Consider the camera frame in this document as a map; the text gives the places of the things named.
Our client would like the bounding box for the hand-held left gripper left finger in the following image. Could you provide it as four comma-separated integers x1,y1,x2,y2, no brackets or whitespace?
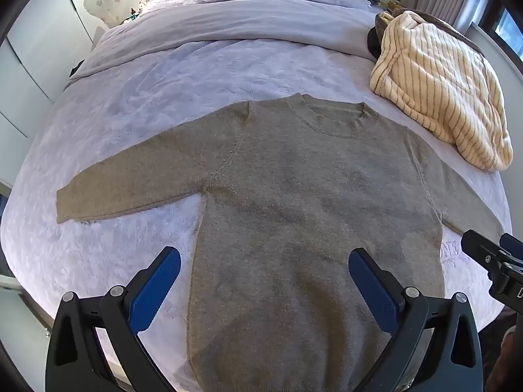
46,246,181,392

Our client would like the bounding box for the black cloth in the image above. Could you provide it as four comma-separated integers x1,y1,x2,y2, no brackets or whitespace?
366,26,385,61

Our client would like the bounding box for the white floral bundle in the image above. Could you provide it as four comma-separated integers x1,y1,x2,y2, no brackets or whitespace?
84,0,127,29

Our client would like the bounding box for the bed with lavender cover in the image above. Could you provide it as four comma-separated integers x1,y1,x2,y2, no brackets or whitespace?
0,43,513,392

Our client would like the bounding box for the grey-brown knit sweater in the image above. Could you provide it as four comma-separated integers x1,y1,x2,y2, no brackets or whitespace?
56,93,505,392

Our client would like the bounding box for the cream striped garment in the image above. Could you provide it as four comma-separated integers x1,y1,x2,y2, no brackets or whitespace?
370,10,514,172

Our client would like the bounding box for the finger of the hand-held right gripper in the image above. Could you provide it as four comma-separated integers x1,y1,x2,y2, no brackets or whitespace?
499,233,523,260
462,229,509,272

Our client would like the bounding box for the white wardrobe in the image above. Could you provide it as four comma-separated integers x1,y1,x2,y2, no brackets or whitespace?
0,0,103,188

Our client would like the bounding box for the grey-brown cloth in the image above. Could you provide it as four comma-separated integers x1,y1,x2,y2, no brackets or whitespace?
378,7,487,56

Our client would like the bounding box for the lavender folded duvet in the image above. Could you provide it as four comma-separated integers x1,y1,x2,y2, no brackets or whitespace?
67,0,380,78

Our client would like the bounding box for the window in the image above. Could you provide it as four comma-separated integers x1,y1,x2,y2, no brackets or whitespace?
478,0,523,62

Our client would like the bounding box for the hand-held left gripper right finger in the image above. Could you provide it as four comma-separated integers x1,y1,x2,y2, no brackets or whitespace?
348,247,487,392

